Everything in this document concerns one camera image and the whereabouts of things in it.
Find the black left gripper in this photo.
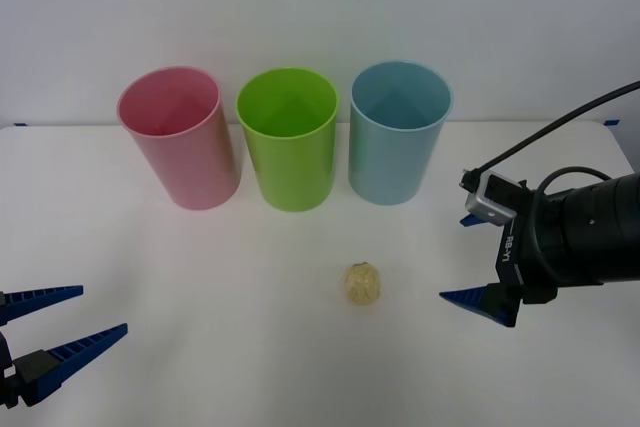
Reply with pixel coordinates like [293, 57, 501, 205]
[0, 285, 129, 410]

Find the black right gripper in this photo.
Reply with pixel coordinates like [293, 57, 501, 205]
[439, 186, 567, 329]

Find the beige ball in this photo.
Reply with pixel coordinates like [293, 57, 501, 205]
[342, 261, 385, 307]

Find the pale blue plastic bin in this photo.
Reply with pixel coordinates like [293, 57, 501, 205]
[348, 60, 454, 206]

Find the green plastic bin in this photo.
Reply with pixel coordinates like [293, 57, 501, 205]
[235, 66, 341, 212]

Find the pink plastic bin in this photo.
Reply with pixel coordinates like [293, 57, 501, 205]
[116, 65, 243, 211]

